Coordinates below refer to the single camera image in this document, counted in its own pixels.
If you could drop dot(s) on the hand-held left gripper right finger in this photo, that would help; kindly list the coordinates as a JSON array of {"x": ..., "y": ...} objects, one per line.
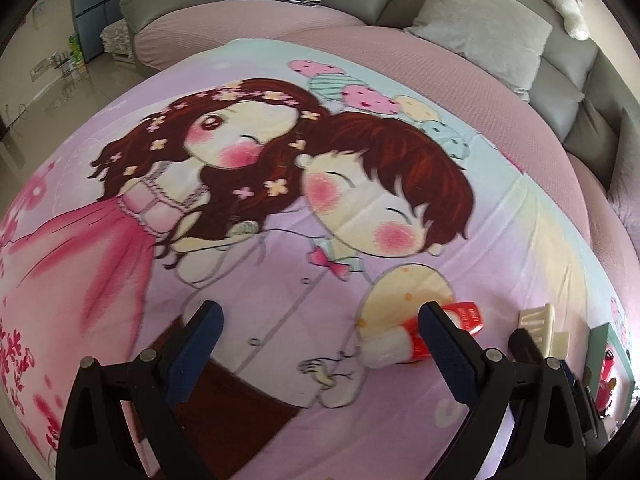
[{"x": 447, "y": 360}]

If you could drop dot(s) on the cream ribbed plastic toy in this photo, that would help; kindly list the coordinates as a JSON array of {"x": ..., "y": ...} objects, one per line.
[{"x": 545, "y": 330}]

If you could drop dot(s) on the teal cardboard box tray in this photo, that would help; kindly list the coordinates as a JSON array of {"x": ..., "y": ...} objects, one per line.
[{"x": 600, "y": 340}]

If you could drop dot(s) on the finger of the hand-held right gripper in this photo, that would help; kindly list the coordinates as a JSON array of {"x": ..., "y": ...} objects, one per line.
[{"x": 525, "y": 350}]

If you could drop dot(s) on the blue grey cabinet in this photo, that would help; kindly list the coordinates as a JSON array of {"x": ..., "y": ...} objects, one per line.
[{"x": 92, "y": 20}]

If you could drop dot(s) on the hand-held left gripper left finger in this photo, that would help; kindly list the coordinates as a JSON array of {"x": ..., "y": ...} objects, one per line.
[{"x": 195, "y": 355}]

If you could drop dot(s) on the floral storage box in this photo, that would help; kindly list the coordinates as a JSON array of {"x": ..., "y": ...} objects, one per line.
[{"x": 116, "y": 37}]

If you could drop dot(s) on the grey cushion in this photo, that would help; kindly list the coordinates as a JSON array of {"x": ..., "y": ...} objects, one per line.
[{"x": 485, "y": 40}]

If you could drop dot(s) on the red white plastic toy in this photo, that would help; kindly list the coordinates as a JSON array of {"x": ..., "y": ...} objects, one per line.
[{"x": 470, "y": 317}]

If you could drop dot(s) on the pink printed blanket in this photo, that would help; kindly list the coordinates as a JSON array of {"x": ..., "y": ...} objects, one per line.
[{"x": 250, "y": 285}]

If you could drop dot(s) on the green packet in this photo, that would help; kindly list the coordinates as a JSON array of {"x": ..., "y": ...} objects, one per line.
[{"x": 76, "y": 47}]

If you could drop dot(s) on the grey white plush husky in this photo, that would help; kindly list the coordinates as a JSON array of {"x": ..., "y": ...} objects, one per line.
[{"x": 570, "y": 5}]

